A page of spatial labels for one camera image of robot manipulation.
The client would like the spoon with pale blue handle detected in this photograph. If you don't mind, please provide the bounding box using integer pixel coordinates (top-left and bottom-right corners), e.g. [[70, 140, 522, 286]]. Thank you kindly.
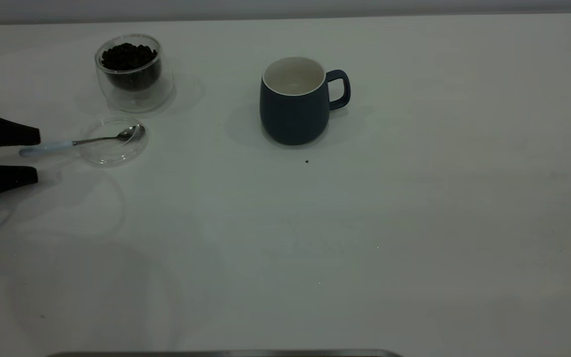
[[19, 124, 146, 158]]

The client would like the dark grey ceramic mug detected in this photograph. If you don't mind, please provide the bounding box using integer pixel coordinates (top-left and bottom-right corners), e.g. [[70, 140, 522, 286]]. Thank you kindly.
[[259, 57, 351, 146]]

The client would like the clear glass lid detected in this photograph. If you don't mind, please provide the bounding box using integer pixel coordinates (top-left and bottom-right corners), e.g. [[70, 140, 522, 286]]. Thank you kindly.
[[78, 117, 149, 167]]

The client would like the double-walled glass cup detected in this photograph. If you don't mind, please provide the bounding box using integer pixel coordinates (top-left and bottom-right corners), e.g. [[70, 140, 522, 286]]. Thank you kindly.
[[95, 34, 174, 114]]

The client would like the coffee beans pile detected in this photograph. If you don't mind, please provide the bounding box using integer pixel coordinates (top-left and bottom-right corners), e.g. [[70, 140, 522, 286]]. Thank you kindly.
[[101, 43, 162, 91]]

